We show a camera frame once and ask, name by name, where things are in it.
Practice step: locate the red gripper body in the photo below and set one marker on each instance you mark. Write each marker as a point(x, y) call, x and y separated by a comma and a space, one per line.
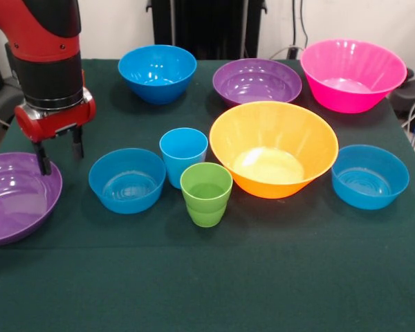
point(55, 122)

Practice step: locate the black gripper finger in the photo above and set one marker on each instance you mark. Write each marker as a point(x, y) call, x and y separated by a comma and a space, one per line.
point(43, 159)
point(77, 143)

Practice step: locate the purple plastic bowl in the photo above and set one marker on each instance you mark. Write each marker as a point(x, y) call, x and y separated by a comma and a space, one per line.
point(256, 83)
point(17, 204)

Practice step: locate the shallow blue plastic bowl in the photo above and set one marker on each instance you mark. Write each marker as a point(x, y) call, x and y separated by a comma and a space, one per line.
point(370, 180)
point(128, 183)

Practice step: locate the light blue plastic cup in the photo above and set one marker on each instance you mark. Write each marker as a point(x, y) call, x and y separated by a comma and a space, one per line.
point(183, 152)

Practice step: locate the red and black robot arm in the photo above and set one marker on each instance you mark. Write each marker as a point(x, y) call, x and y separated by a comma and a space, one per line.
point(45, 52)

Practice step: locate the deep blue plastic bowl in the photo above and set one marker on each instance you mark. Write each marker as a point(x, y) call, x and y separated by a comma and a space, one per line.
point(157, 76)

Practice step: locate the green plastic cup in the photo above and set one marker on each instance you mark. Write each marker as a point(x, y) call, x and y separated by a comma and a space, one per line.
point(205, 197)

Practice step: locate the dark green tablecloth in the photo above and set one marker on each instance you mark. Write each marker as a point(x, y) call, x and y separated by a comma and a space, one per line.
point(207, 276)

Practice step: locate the orange plastic bowl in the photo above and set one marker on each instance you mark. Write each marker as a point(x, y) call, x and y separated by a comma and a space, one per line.
point(273, 145)

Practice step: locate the black power plug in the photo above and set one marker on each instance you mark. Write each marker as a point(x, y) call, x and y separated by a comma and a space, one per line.
point(292, 52)

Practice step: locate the pink plastic bowl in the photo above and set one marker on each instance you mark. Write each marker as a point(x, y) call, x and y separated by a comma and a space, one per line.
point(349, 83)

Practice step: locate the black rounded equipment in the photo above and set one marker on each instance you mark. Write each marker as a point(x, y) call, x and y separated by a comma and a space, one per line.
point(413, 93)

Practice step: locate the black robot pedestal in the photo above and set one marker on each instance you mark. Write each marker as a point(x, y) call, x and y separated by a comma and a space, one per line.
point(207, 27)

